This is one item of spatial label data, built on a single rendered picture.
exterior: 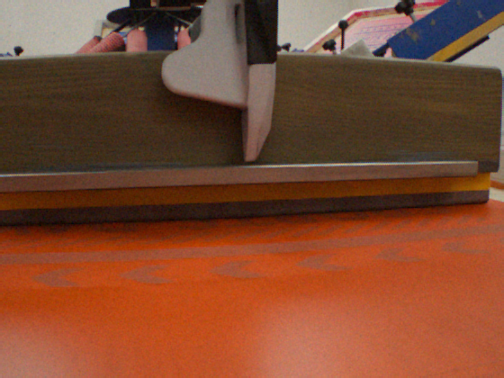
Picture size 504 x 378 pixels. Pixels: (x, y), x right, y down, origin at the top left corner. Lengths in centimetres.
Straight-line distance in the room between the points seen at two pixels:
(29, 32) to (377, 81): 464
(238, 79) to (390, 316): 16
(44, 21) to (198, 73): 462
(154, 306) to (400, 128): 21
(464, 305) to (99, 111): 21
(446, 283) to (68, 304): 14
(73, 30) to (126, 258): 461
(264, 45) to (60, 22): 460
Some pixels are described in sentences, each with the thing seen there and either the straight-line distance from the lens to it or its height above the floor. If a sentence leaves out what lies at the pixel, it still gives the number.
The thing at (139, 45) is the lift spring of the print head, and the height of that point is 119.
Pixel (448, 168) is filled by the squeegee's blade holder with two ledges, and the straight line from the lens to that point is 33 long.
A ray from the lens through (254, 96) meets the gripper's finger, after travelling 27.
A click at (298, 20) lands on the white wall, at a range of 503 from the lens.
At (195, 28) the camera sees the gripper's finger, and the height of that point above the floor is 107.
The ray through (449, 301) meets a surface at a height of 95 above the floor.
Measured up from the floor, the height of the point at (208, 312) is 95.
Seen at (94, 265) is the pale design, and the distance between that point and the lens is 22.
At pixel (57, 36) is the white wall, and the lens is 483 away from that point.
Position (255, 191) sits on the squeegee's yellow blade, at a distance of 31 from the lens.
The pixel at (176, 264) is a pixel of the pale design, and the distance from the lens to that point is 22.
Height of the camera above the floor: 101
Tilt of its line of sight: 7 degrees down
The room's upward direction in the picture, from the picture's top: straight up
